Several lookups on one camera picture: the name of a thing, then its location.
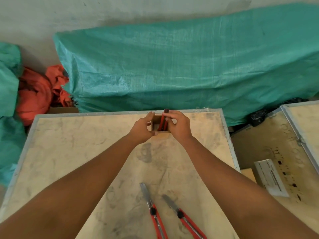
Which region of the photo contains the large green tarp bundle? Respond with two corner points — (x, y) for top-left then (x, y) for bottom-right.
(53, 3), (319, 127)

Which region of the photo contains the person's left forearm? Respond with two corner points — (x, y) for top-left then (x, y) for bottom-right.
(0, 134), (145, 239)

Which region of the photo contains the person's left hand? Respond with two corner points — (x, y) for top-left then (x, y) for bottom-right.
(128, 111), (156, 145)

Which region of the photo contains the red utility knife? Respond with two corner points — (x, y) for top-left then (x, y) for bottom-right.
(162, 194), (208, 239)
(139, 182), (169, 239)
(159, 109), (170, 131)

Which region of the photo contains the black plastic bag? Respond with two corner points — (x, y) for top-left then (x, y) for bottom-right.
(247, 97), (309, 128)

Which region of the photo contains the person's right hand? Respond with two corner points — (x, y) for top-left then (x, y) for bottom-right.
(162, 110), (194, 145)

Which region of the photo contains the crumpled green tarp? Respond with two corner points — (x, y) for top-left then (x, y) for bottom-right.
(0, 42), (28, 187)

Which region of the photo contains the tall plywood crate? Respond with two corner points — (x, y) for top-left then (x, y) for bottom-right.
(280, 101), (319, 175)

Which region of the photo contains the small wooden box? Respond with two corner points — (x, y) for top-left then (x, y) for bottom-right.
(149, 113), (172, 140)

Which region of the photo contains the person's right forearm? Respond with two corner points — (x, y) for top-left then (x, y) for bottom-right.
(180, 135), (319, 239)

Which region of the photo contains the plywood crate with metal edges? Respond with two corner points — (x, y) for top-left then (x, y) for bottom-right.
(0, 109), (241, 239)

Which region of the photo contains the low plywood crate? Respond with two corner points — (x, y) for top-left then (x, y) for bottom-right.
(230, 107), (319, 234)

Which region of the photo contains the orange cloth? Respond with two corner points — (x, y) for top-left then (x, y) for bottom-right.
(16, 64), (74, 126)

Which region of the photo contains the white paper label pouch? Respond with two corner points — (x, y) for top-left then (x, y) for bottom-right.
(254, 159), (290, 198)

